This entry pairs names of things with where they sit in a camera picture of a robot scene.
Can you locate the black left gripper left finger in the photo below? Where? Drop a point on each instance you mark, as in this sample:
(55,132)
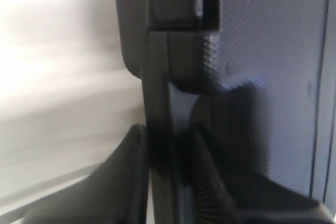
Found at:
(116,192)

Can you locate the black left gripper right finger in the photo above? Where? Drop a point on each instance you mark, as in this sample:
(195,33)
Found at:
(228,192)

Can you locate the black plastic case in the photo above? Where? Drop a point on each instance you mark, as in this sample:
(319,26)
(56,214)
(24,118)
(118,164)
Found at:
(249,71)

